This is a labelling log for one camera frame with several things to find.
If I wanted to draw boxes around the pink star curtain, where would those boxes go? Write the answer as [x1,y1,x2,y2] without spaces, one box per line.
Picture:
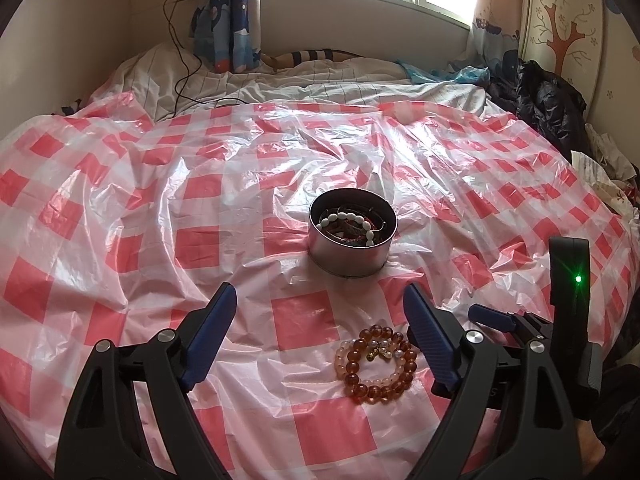
[467,0,526,61]

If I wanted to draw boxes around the crumpled white papers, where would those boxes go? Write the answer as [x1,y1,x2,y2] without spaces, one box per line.
[570,122,640,221]

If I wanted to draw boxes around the blue plastic bag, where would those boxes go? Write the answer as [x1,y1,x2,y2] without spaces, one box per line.
[397,60,491,86]

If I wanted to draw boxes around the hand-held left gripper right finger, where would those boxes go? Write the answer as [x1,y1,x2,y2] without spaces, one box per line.
[402,282,583,480]

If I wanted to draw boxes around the white striped bedsheet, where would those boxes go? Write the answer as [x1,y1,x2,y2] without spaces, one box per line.
[90,42,488,121]

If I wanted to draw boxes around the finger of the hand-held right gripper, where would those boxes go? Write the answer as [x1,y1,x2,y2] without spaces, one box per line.
[468,304,526,334]

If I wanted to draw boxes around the wardrobe with tree print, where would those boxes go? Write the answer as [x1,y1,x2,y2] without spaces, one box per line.
[520,0,640,126]

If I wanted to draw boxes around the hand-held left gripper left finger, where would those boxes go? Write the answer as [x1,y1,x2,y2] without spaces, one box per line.
[54,282,238,480]

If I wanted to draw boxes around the black puffer jacket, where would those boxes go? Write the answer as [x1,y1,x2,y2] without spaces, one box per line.
[487,50,588,153]

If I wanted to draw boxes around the round metal tin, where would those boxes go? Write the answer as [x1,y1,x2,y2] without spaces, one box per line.
[307,189,398,278]

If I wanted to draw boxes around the red checkered plastic sheet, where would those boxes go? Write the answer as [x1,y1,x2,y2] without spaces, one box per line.
[0,91,628,480]

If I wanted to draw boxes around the amber bead bracelet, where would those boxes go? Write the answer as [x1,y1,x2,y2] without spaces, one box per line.
[344,326,419,405]

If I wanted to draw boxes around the blue cartoon curtain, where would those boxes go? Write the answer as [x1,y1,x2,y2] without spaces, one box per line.
[191,0,261,73]

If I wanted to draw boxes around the black charging cable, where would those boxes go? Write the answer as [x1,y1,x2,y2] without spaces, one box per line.
[162,0,241,111]

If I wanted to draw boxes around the white bead bracelet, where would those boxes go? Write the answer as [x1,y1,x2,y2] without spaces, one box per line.
[316,211,377,247]

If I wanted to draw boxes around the striped pillow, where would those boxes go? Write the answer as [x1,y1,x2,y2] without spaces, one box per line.
[262,48,401,68]

